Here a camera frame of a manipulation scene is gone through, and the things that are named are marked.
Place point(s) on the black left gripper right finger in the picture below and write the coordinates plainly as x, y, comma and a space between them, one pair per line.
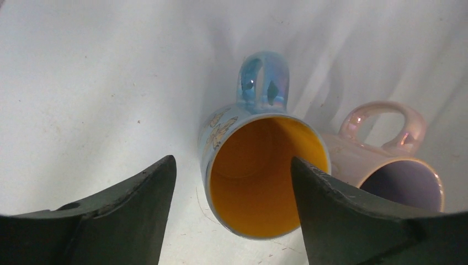
342, 224

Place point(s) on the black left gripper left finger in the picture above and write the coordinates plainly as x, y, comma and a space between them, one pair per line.
123, 224

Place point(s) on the iridescent pale pink mug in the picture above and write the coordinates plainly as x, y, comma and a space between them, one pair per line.
389, 171

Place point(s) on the blue butterfly mug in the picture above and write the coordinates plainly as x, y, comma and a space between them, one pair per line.
246, 150

